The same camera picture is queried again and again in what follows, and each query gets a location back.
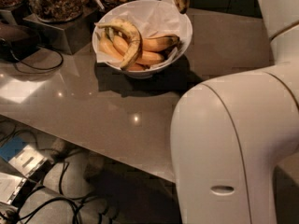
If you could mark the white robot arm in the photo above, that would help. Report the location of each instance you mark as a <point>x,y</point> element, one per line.
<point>229,133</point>

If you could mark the yellow banana middle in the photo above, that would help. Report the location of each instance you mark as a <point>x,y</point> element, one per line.
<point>145,58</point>

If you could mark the yellow banana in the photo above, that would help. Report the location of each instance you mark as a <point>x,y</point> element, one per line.
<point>105,45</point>
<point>160,42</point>
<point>145,58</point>

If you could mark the spotted banana with green stem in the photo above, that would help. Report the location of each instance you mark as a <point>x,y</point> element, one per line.
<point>132,33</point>

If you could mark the yellow banana upper right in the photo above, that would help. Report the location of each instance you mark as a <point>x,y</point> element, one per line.
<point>160,42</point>

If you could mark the white ceramic bowl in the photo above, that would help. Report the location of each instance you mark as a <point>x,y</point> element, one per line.
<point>143,73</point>

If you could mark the yellow banana left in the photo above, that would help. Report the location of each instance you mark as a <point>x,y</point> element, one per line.
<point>105,45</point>

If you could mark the glass jar of nuts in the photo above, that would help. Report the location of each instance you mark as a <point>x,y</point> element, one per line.
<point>56,10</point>

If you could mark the blue paper sheet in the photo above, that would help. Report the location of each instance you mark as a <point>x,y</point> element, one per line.
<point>12,148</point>

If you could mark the dark round appliance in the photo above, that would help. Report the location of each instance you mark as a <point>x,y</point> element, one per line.
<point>17,41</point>

